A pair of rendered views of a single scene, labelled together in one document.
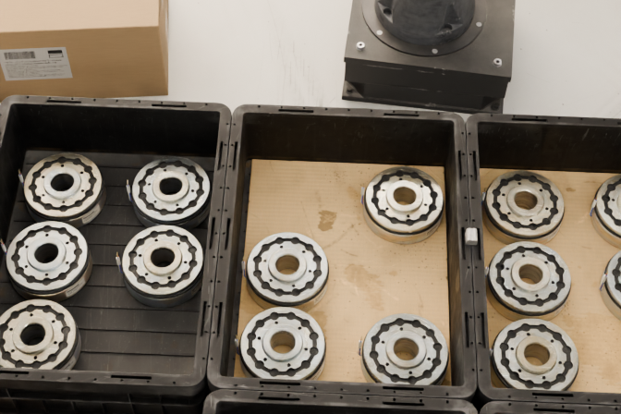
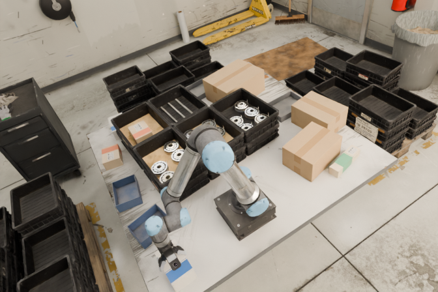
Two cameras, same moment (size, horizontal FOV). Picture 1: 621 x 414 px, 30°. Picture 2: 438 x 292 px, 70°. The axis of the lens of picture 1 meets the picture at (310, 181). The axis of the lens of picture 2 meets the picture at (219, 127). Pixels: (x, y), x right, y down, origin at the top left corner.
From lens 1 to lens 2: 2.21 m
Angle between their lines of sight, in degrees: 80
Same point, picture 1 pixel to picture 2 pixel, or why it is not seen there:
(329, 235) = not seen: hidden behind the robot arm
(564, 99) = (206, 223)
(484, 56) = (222, 199)
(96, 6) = (297, 142)
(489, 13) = (230, 209)
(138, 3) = (291, 147)
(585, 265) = (172, 168)
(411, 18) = not seen: hidden behind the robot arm
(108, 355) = (232, 113)
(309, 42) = (270, 194)
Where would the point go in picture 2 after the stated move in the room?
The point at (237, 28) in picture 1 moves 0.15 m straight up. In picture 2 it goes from (287, 186) to (287, 170)
